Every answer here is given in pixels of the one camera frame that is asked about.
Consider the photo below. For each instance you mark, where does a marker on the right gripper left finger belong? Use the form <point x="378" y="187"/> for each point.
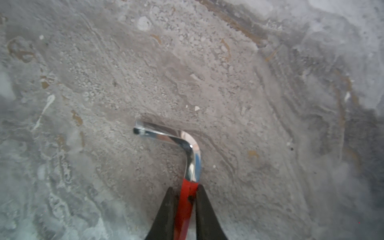
<point x="164" y="223"/>

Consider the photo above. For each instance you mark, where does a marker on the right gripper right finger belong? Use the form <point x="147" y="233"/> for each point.
<point x="207" y="224"/>

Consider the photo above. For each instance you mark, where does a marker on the red handled hex key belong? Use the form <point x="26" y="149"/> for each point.
<point x="190" y="172"/>

